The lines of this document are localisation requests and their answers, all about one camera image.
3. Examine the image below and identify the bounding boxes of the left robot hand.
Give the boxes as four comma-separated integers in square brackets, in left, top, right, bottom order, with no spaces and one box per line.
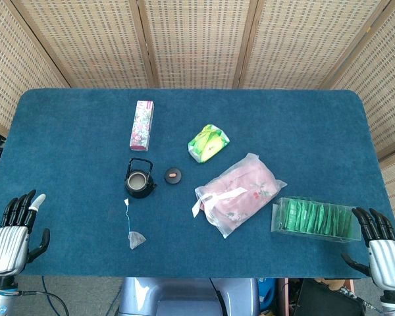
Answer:
[0,189,51,276]

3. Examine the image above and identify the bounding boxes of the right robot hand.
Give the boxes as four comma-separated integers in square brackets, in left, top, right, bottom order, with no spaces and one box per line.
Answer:
[341,207,395,292]

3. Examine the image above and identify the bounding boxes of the grey tea bag with string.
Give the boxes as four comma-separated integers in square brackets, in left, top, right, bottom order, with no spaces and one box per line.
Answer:
[124,197,148,250]

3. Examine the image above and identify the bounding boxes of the black cast iron teapot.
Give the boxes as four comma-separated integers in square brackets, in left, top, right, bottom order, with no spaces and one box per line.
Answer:
[124,157,158,199]

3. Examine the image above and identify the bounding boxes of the frosted bag with pink cloth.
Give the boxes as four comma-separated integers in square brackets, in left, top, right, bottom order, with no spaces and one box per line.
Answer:
[192,152,288,240]

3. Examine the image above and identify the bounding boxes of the black teapot lid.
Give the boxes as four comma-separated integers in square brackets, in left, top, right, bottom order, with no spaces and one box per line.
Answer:
[164,167,184,186]

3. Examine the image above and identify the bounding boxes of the beige plush toy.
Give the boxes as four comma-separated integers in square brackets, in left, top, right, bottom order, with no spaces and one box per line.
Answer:
[315,278,350,292]

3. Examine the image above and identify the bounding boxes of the black flat case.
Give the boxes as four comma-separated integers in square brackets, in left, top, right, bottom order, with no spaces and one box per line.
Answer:
[294,278,366,316]

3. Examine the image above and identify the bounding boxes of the clear box of green packets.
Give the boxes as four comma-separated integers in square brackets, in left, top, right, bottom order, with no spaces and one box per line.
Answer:
[271,196,362,244]

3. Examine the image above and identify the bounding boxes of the red-brown wooden crate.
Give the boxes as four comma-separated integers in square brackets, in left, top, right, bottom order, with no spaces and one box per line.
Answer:
[276,278,296,316]

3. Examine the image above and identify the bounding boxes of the blue table mat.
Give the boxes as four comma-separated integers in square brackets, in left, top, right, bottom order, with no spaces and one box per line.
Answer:
[0,88,395,279]

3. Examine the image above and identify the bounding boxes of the blue package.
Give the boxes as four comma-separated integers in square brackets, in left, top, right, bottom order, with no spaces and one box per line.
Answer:
[258,278,277,312]

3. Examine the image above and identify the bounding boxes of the pink floral carton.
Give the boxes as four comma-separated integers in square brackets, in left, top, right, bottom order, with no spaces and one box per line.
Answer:
[129,100,155,153]

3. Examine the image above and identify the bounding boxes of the blue-grey robot torso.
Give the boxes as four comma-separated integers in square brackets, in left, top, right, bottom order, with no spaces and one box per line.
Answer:
[118,277,261,316]

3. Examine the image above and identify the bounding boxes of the green snack packet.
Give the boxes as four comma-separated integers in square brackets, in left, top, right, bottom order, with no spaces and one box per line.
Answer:
[187,124,230,163]

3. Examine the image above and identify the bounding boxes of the woven bamboo folding screen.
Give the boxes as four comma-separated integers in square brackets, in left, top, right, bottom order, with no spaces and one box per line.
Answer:
[0,0,395,231]

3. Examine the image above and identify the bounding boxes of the blue cable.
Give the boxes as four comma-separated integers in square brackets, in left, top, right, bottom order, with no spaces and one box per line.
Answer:
[41,276,59,313]

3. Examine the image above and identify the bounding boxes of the black cable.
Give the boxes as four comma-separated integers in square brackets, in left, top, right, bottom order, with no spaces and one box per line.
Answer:
[18,290,69,316]

